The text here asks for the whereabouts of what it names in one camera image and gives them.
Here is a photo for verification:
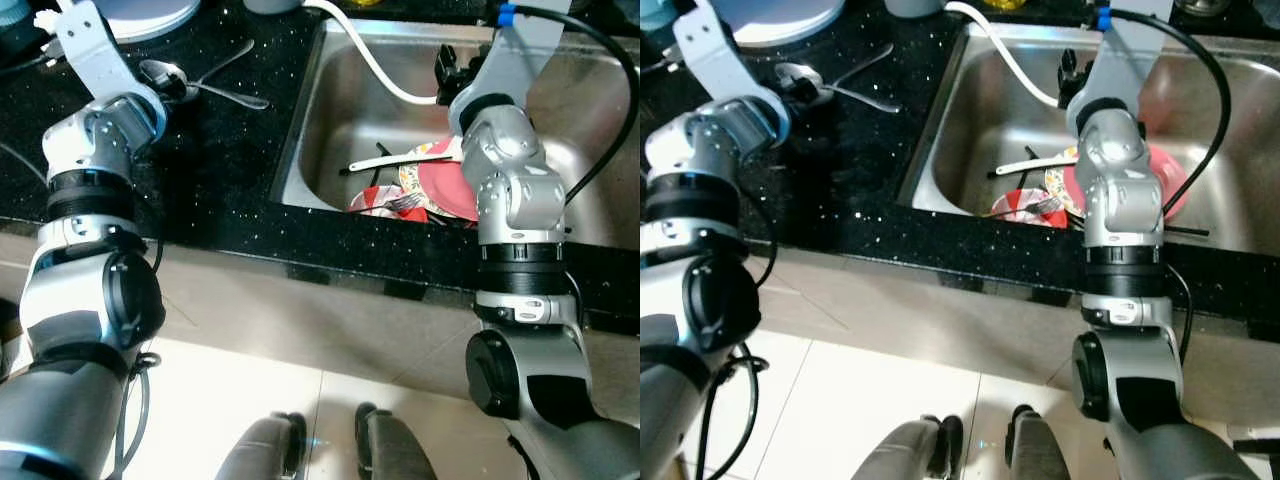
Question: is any silver spoon with large bowl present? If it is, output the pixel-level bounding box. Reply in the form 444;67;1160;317
775;62;903;114
138;58;273;111

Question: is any thin silver spoon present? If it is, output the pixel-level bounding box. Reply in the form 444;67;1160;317
820;42;886;91
185;40;257;91

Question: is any grey robot left leg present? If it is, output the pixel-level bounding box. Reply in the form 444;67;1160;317
850;414;963;480
215;411;307;480

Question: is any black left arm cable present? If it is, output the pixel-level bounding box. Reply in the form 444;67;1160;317
112;348;163;480
695;343;772;480

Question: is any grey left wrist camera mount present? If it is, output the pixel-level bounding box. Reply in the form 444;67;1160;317
55;0;166;106
672;0;791;111

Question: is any floral patterned plate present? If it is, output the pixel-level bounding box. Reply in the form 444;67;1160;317
397;150;441;203
1043;158;1081;211

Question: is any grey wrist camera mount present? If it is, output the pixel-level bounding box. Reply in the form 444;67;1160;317
55;0;166;106
487;0;579;101
672;0;791;111
1085;0;1176;101

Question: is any beige cabinet front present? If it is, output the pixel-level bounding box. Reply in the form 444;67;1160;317
0;222;641;403
740;245;1280;423

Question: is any red and white bowl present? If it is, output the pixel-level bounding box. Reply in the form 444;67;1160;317
347;185;429;223
990;188;1069;229

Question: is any grey robot right leg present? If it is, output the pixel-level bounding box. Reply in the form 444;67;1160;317
354;402;437;480
1004;404;1077;480

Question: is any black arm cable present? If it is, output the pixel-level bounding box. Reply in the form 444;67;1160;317
497;3;641;209
112;348;163;480
1095;5;1233;217
695;343;772;480

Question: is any white hose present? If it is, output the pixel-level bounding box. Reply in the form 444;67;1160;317
945;0;1063;109
300;0;446;107

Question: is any stainless steel sink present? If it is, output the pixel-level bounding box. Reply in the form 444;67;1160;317
897;20;1280;259
270;15;641;251

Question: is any dark teal container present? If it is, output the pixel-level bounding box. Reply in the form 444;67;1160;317
0;0;56;71
640;0;683;33

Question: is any grey robot leg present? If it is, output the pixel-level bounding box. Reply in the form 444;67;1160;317
850;414;963;480
1004;404;1077;480
354;402;437;480
215;411;307;480

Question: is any red plate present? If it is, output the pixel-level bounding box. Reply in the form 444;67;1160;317
415;138;483;223
1062;145;1191;223

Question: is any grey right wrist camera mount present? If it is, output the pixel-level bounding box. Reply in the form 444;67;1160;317
487;0;579;101
1085;0;1176;101

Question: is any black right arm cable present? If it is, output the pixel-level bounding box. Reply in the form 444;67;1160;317
497;3;641;209
1095;5;1233;217

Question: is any white spoon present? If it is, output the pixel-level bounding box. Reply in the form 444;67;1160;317
347;148;463;177
995;148;1081;177

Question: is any white round plate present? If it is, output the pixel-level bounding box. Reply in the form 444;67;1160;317
733;0;849;48
95;0;204;44

